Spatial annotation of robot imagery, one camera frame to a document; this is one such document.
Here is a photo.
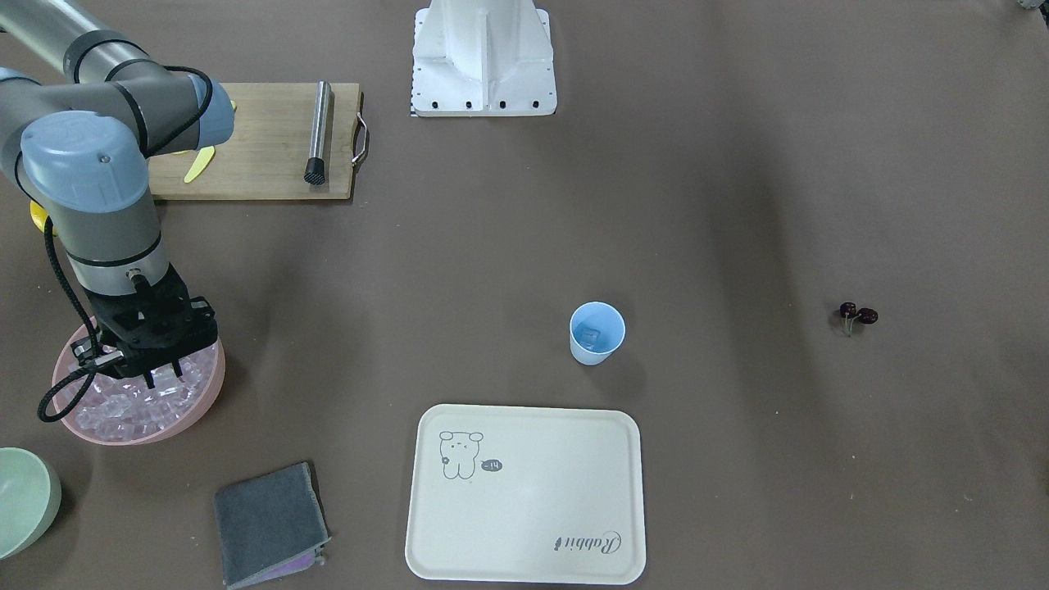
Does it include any grey folded cloth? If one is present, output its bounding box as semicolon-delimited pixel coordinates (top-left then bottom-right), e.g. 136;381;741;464
213;461;330;589

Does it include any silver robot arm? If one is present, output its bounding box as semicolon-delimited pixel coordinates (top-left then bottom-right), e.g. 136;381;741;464
1;1;234;382

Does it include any bamboo cutting board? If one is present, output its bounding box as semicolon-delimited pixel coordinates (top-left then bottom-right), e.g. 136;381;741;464
149;83;367;201

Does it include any steel muddler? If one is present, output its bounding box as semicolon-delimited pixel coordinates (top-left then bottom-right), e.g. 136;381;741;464
303;79;333;186

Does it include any yellow plastic knife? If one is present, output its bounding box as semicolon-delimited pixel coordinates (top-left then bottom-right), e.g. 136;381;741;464
181;101;237;184

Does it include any pink bowl of ice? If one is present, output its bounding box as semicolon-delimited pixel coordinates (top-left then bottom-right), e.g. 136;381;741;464
60;341;226;446

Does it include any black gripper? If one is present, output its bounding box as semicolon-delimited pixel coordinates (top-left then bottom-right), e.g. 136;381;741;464
72;265;220;389

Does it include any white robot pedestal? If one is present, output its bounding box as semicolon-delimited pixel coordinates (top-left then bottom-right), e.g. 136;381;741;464
410;1;558;117

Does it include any cream serving tray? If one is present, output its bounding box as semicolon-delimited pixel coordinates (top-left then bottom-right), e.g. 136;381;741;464
405;404;647;586

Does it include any clear ice cube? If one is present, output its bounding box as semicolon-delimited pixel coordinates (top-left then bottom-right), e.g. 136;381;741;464
576;325;602;350

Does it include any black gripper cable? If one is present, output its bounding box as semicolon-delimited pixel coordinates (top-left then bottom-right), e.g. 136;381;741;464
37;213;124;424

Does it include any dark cherry pair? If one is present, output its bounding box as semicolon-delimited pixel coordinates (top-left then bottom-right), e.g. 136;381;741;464
838;302;879;337

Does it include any light blue plastic cup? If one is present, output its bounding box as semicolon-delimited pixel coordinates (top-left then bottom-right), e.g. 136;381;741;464
569;302;627;366

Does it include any mint green bowl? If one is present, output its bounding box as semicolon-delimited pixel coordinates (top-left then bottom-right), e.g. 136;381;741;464
1;447;62;559

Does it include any yellow lemon outer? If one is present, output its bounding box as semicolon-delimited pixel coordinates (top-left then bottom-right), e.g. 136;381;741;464
29;199;57;238

